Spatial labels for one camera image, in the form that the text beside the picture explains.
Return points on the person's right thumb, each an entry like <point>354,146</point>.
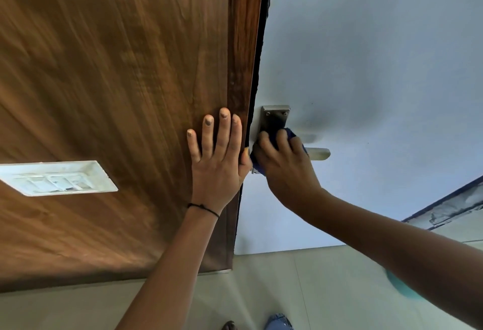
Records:
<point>257,160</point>

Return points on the black door edge seal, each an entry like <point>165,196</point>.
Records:
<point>261,39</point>

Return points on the white switch board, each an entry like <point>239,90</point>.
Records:
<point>56,178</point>

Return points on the dark wooden door frame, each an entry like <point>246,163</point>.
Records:
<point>243,39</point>

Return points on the person's right forearm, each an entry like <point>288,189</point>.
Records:
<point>396,250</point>

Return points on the person's left little finger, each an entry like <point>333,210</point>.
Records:
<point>194,146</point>

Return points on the blue cleaning cloth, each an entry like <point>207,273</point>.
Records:
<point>290,133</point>

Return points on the person's right hand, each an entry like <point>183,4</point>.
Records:
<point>288,175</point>

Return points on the person's right middle finger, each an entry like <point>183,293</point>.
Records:
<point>283,140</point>

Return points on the grey taped frame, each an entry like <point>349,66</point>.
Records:
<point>452,207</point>

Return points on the person's left forearm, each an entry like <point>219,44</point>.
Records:
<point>169,273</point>

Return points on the black wrist thread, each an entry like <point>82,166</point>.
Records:
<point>203,208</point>

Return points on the person's left middle finger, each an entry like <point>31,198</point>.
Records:
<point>223,129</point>

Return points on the person's left hand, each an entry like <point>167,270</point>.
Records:
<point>217,175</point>

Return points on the white door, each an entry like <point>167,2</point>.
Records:
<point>358,58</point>

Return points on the brown wooden wall panel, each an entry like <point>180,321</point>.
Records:
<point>113,76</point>

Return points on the person's blue jeans leg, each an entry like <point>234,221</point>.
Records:
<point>279,323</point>

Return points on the person's left thumb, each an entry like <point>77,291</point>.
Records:
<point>246,161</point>

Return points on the teal plastic object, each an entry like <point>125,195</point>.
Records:
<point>400,286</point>

